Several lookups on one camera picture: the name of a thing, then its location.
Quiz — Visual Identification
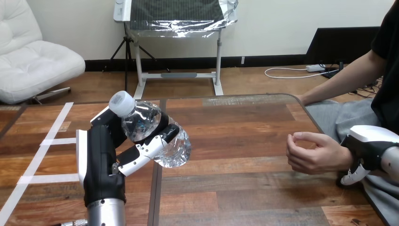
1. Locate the person's hand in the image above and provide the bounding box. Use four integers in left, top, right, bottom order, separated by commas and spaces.
286, 131, 355, 175

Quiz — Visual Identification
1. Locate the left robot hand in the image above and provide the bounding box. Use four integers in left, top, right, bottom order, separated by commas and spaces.
76, 106, 181, 209

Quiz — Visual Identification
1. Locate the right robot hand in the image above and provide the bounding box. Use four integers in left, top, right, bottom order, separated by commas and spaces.
335, 125, 399, 187

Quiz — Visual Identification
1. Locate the clear water bottle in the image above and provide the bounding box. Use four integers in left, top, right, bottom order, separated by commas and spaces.
108, 90, 192, 169

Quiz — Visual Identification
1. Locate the person's forearm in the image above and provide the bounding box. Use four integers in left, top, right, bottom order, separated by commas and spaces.
297, 56, 373, 107

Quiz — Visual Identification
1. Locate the person's body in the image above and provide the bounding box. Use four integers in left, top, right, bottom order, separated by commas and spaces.
304, 0, 399, 226

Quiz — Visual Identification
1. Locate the white power strip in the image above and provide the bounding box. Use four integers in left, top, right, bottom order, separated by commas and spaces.
305, 64, 327, 73

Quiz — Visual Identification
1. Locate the dark screen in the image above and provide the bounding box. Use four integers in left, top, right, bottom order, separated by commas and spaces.
303, 26, 381, 65

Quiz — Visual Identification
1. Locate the black tripod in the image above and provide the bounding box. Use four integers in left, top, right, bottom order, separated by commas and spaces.
103, 22, 171, 93

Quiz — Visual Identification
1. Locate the white cushioned chair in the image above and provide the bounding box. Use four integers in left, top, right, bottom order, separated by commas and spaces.
0, 0, 86, 105

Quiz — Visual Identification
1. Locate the white desk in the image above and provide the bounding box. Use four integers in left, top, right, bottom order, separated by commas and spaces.
112, 0, 238, 100

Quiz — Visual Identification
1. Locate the foil sheet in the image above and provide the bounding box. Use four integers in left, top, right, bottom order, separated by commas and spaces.
129, 0, 239, 39

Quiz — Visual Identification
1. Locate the tangle of cables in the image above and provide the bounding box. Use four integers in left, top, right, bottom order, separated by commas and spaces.
320, 60, 384, 99

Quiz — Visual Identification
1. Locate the white power cable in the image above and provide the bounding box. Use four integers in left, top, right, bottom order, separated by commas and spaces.
264, 66, 341, 80

